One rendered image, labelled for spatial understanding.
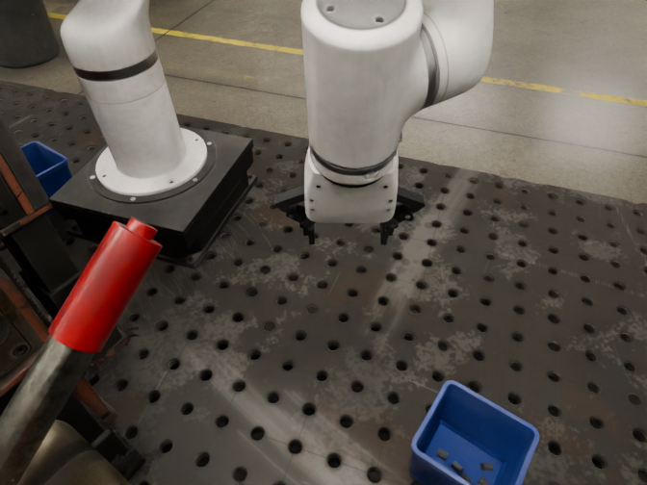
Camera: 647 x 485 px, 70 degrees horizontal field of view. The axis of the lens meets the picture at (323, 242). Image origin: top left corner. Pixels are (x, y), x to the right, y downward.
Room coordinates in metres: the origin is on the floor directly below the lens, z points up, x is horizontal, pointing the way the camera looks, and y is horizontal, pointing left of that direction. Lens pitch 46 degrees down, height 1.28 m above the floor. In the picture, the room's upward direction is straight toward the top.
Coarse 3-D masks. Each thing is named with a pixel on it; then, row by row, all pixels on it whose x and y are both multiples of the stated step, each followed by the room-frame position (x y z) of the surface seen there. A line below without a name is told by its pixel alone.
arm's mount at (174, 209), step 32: (192, 128) 0.77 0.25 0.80; (96, 160) 0.68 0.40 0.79; (224, 160) 0.67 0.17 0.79; (64, 192) 0.59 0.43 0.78; (96, 192) 0.59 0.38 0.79; (192, 192) 0.59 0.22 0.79; (224, 192) 0.63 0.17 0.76; (96, 224) 0.56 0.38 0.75; (160, 224) 0.52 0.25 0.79; (192, 224) 0.52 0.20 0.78; (224, 224) 0.60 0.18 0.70; (160, 256) 0.52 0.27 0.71; (192, 256) 0.51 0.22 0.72
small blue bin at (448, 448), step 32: (448, 384) 0.25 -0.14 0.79; (448, 416) 0.24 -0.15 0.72; (480, 416) 0.23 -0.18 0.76; (512, 416) 0.21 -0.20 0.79; (416, 448) 0.18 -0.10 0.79; (448, 448) 0.21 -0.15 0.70; (480, 448) 0.21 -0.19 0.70; (512, 448) 0.20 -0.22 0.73; (416, 480) 0.18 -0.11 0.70; (448, 480) 0.16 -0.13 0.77; (480, 480) 0.17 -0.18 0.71; (512, 480) 0.16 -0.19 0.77
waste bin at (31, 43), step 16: (0, 0) 2.71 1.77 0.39; (16, 0) 2.77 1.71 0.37; (32, 0) 2.85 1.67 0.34; (0, 16) 2.70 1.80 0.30; (16, 16) 2.74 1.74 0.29; (32, 16) 2.81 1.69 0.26; (48, 16) 2.98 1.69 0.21; (0, 32) 2.70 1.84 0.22; (16, 32) 2.73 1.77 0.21; (32, 32) 2.78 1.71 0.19; (48, 32) 2.88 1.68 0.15; (0, 48) 2.70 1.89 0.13; (16, 48) 2.71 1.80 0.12; (32, 48) 2.76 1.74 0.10; (48, 48) 2.83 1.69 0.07; (0, 64) 2.73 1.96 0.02; (16, 64) 2.71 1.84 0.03; (32, 64) 2.74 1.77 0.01
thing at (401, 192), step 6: (402, 192) 0.39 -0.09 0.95; (408, 192) 0.40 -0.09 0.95; (414, 192) 0.40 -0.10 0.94; (402, 198) 0.39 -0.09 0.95; (408, 198) 0.39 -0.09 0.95; (414, 198) 0.39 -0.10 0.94; (420, 198) 0.40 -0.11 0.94; (408, 204) 0.39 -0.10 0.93; (414, 204) 0.39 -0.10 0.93; (420, 204) 0.39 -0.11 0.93; (402, 210) 0.40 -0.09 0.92; (408, 210) 0.40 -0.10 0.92; (414, 210) 0.40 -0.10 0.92
